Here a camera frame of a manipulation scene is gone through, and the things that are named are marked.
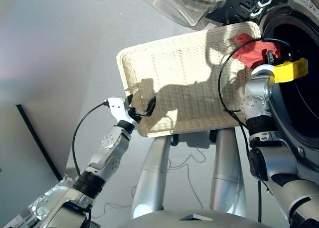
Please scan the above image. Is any red garment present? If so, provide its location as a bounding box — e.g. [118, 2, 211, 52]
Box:
[233, 33, 284, 69]

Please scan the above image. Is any pale woven basket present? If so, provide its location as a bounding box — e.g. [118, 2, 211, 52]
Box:
[116, 20, 262, 138]

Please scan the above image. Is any round washing machine door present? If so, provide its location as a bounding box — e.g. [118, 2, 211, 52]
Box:
[131, 0, 266, 29]

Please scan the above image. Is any silver robot torso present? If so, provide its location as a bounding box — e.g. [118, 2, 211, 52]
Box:
[117, 209, 275, 228]

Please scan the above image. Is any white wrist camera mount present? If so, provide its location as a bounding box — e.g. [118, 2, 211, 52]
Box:
[107, 96, 139, 125]

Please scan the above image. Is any yellow wrist camera mount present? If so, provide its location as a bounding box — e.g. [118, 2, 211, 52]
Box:
[251, 57, 309, 84]

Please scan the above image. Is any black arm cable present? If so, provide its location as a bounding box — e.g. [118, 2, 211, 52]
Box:
[217, 38, 294, 223]
[71, 101, 109, 179]

